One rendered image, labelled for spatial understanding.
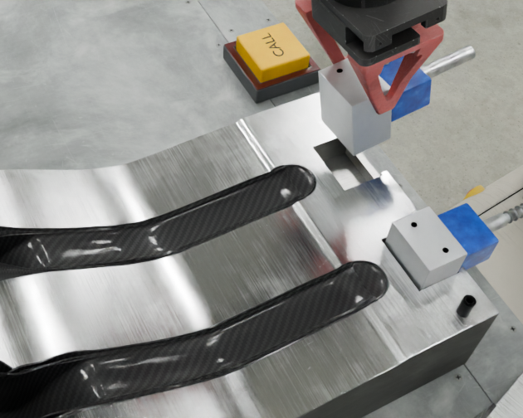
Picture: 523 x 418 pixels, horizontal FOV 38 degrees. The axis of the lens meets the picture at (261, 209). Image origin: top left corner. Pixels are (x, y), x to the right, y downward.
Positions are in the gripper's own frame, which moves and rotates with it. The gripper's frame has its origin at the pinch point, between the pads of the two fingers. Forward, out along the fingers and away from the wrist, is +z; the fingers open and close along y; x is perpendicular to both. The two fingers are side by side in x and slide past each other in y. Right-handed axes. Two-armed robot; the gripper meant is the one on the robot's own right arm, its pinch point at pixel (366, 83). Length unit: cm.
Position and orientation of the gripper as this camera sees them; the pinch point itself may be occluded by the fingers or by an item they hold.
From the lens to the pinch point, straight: 59.9
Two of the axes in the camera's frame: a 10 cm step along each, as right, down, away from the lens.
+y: 4.6, 6.5, -6.0
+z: 1.1, 6.3, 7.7
